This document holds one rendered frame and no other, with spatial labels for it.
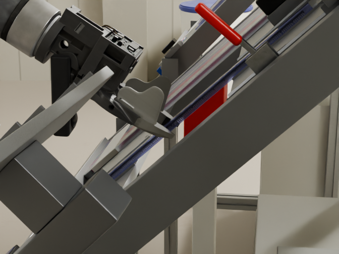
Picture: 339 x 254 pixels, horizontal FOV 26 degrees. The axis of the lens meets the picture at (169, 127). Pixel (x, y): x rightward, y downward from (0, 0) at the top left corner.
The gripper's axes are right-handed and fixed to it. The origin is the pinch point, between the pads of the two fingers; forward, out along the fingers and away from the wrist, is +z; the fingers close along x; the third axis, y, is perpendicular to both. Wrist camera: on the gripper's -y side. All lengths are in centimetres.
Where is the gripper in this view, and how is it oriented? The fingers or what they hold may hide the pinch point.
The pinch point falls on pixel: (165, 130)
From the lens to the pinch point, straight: 100.3
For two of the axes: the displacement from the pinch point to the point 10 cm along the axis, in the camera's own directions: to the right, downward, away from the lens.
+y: 5.3, -7.9, -3.1
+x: 1.4, -2.8, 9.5
